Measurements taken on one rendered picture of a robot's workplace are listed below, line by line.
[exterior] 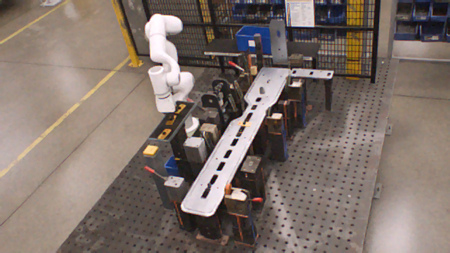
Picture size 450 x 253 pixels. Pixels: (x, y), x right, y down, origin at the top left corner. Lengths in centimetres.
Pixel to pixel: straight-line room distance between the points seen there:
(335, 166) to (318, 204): 31
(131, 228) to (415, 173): 226
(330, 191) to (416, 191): 116
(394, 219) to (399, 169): 53
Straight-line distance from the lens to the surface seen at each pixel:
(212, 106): 256
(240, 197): 202
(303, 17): 320
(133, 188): 277
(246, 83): 291
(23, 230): 401
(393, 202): 341
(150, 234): 248
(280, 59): 308
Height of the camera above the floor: 253
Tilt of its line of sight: 37 degrees down
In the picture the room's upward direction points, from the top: 11 degrees counter-clockwise
